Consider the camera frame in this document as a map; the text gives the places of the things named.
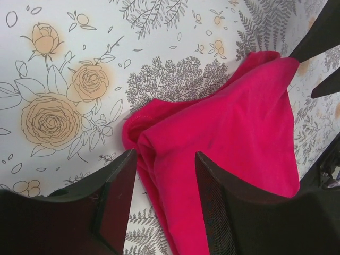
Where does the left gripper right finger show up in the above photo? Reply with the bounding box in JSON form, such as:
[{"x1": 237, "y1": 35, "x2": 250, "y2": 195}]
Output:
[{"x1": 195, "y1": 138, "x2": 339, "y2": 254}]

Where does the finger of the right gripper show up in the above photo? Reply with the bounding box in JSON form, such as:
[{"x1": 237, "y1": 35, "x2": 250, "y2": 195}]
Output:
[
  {"x1": 290, "y1": 0, "x2": 339, "y2": 63},
  {"x1": 311, "y1": 71, "x2": 339, "y2": 98}
]

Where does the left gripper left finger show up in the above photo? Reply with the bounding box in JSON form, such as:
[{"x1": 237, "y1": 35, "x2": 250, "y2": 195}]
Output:
[{"x1": 1, "y1": 149, "x2": 137, "y2": 254}]

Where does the red t shirt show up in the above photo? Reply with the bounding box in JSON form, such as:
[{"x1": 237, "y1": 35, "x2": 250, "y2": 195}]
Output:
[{"x1": 122, "y1": 51, "x2": 300, "y2": 254}]

